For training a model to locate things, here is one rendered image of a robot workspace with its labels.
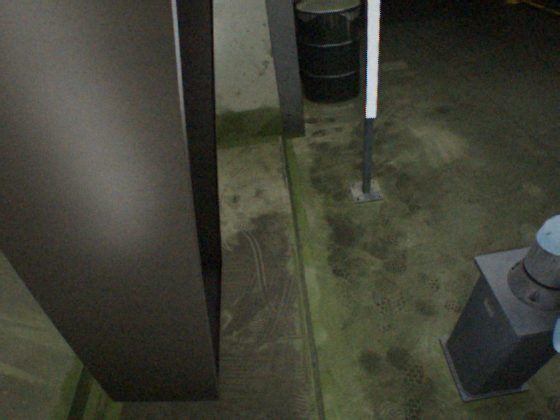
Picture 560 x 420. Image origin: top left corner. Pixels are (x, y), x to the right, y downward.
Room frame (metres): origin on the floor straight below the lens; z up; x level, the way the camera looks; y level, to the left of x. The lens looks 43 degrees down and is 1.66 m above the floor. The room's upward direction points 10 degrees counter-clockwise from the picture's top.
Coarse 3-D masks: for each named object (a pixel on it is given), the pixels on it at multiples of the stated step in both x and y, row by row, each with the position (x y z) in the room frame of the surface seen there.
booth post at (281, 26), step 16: (272, 0) 2.59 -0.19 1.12; (288, 0) 2.58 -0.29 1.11; (272, 16) 2.59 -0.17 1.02; (288, 16) 2.58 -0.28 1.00; (272, 32) 2.59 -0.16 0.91; (288, 32) 2.58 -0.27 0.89; (272, 48) 2.59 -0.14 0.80; (288, 48) 2.59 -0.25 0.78; (288, 64) 2.59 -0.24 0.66; (288, 80) 2.59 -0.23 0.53; (288, 96) 2.59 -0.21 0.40; (288, 112) 2.59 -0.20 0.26; (288, 128) 2.59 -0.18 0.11; (304, 128) 2.58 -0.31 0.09
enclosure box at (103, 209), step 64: (0, 0) 0.41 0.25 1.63; (64, 0) 0.41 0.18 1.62; (128, 0) 0.41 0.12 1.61; (192, 0) 1.01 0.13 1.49; (0, 64) 0.41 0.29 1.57; (64, 64) 0.41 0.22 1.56; (128, 64) 0.41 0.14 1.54; (192, 64) 1.01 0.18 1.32; (0, 128) 0.42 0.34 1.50; (64, 128) 0.41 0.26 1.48; (128, 128) 0.41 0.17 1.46; (192, 128) 1.01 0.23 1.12; (0, 192) 0.42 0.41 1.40; (64, 192) 0.41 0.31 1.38; (128, 192) 0.41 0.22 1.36; (192, 192) 1.01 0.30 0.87; (64, 256) 0.41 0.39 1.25; (128, 256) 0.41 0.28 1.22; (192, 256) 0.41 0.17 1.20; (64, 320) 0.42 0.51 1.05; (128, 320) 0.41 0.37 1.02; (192, 320) 0.41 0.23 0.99; (128, 384) 0.41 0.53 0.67; (192, 384) 0.41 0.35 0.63
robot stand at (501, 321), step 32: (480, 256) 0.66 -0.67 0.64; (512, 256) 0.64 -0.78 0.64; (480, 288) 0.59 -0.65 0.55; (480, 320) 0.52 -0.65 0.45; (512, 320) 0.41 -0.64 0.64; (544, 320) 0.39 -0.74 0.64; (448, 352) 0.58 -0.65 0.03; (480, 352) 0.44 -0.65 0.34; (512, 352) 0.37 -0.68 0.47; (544, 352) 0.37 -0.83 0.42; (480, 384) 0.38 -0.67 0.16; (512, 384) 0.37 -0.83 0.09
